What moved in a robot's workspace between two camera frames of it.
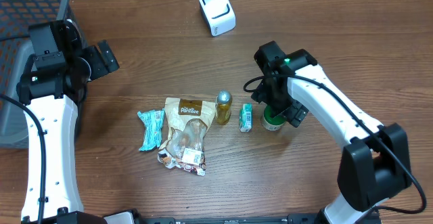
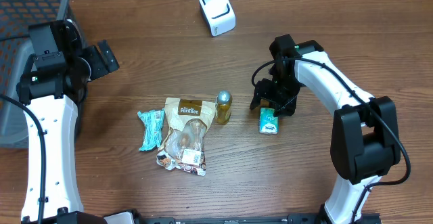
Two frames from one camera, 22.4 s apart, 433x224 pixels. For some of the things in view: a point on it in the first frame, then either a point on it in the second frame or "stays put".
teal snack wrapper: (153, 122) stays put
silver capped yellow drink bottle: (223, 103) stays put
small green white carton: (245, 118) -> (268, 124)
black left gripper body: (97, 66) stays put
